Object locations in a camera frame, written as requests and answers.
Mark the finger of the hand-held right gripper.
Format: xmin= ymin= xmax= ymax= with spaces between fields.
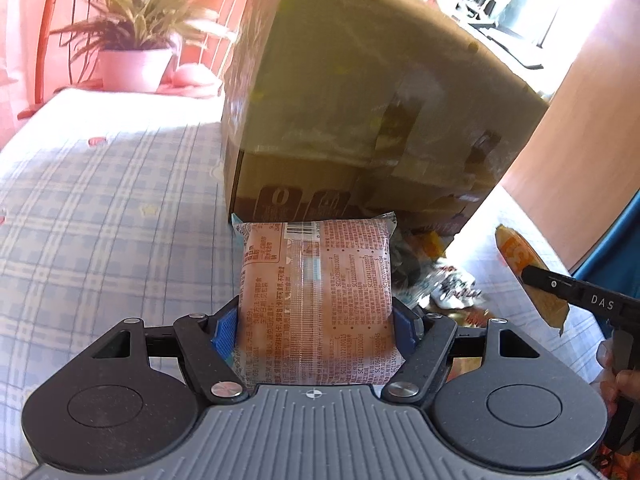
xmin=521 ymin=265 xmax=574 ymax=307

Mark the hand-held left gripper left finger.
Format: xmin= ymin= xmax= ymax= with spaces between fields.
xmin=92 ymin=297 xmax=250 ymax=404

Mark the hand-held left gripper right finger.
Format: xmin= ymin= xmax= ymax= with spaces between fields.
xmin=381 ymin=297 xmax=542 ymax=404

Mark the orange sausage stick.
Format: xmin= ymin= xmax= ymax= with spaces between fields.
xmin=494 ymin=225 xmax=569 ymax=337

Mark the silver foil snack packet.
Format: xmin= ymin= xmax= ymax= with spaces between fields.
xmin=392 ymin=236 xmax=432 ymax=307

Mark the pink printed bread packet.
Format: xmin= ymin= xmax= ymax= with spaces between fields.
xmin=232 ymin=211 xmax=399 ymax=389

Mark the taped cardboard box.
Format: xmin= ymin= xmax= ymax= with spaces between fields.
xmin=220 ymin=0 xmax=551 ymax=237

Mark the person's right hand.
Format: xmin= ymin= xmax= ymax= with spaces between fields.
xmin=597 ymin=340 xmax=640 ymax=416

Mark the blue curtain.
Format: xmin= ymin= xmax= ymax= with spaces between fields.
xmin=570 ymin=200 xmax=640 ymax=307

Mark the wooden panel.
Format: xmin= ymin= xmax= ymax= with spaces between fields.
xmin=500 ymin=0 xmax=640 ymax=277

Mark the checkered tablecloth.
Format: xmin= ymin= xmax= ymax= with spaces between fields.
xmin=0 ymin=87 xmax=607 ymax=467

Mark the black exercise bike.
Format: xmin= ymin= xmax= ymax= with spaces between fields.
xmin=452 ymin=0 xmax=546 ymax=72

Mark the dark framed window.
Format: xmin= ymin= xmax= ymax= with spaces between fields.
xmin=450 ymin=0 xmax=631 ymax=101

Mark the printed room backdrop cloth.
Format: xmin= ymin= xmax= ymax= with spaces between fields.
xmin=0 ymin=0 xmax=461 ymax=126

